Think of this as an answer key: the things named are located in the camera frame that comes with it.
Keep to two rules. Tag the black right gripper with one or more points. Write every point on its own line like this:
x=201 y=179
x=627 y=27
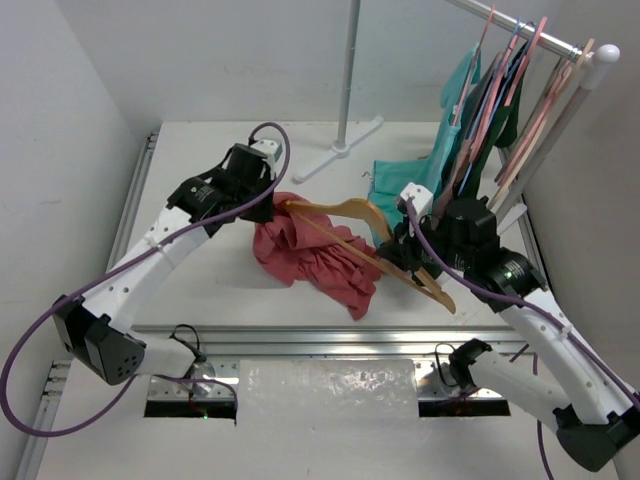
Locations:
x=402 y=251

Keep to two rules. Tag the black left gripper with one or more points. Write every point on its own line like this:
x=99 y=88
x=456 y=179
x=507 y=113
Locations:
x=261 y=209

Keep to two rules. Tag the wooden clothes hanger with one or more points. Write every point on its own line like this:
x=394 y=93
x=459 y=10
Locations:
x=360 y=220

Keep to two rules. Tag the salmon red t-shirt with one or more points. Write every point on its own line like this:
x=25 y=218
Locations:
x=313 y=249

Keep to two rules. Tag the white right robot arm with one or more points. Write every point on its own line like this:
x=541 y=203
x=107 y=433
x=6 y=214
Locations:
x=592 y=412

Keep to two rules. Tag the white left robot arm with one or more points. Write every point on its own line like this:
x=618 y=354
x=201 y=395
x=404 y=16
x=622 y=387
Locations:
x=97 y=326

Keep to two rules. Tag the teal t-shirt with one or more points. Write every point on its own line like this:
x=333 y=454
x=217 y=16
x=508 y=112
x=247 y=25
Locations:
x=390 y=178

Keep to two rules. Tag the beige empty hanger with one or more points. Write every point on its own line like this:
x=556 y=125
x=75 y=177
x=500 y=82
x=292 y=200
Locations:
x=501 y=193

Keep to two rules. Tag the pink empty hanger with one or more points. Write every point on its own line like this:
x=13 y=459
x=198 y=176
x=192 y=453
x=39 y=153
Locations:
x=536 y=123

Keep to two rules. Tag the pink hanger with blue hook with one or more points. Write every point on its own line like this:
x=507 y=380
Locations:
x=498 y=99

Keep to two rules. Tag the white rack base foot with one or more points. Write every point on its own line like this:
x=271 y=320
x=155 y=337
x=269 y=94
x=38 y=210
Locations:
x=347 y=139

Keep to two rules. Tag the dark green hanging garment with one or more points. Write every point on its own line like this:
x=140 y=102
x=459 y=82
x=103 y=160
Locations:
x=467 y=184

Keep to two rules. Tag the grey rack upright pole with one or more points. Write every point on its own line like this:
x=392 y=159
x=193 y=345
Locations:
x=353 y=22

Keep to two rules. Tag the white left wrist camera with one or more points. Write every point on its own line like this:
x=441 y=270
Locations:
x=272 y=149

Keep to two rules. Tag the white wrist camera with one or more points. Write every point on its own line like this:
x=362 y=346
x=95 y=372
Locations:
x=418 y=196
x=272 y=149

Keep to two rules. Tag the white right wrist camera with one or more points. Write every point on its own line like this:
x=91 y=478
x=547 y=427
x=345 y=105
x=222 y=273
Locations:
x=418 y=196

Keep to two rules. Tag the aluminium frame rail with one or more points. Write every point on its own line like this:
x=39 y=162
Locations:
x=321 y=396

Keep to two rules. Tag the chrome hanging rail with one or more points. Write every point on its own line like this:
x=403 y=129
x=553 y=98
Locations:
x=522 y=28

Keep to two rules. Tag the white rack corner post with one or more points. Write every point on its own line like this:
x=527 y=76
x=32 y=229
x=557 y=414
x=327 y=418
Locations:
x=588 y=78

